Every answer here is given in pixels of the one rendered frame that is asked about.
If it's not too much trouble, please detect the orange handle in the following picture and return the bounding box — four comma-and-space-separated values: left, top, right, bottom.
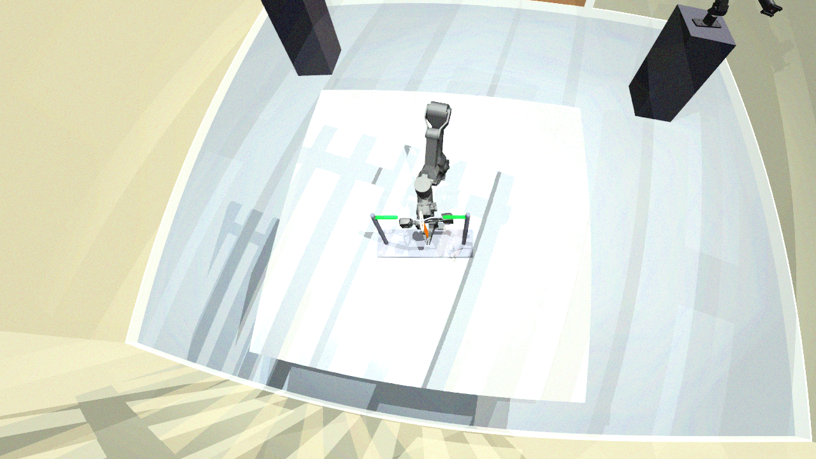
419, 211, 428, 238

